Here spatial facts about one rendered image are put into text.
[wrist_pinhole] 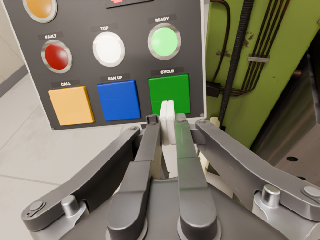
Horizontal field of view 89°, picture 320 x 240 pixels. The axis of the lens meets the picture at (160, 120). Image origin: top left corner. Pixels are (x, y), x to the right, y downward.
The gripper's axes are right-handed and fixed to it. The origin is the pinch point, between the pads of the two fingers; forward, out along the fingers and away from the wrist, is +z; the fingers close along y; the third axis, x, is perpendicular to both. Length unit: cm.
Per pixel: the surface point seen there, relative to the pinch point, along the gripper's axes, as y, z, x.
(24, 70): -225, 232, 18
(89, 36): -12.8, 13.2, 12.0
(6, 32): -223, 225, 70
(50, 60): -21.1, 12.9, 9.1
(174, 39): 1.8, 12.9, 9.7
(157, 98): -2.3, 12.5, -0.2
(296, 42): 33.0, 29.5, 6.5
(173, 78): 1.1, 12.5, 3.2
